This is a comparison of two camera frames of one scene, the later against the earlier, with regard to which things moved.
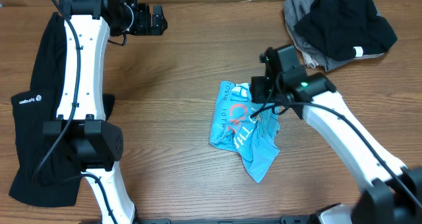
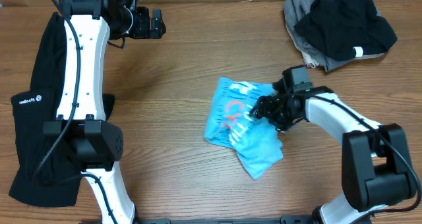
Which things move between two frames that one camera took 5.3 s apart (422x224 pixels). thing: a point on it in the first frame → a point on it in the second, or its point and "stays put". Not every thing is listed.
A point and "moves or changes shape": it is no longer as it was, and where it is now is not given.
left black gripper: [144, 27] stays put
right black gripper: [258, 89] → [268, 107]
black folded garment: [347, 27] stays put
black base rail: [283, 220] stays put
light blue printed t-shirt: [246, 127] moves or changes shape
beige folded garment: [310, 62] stays put
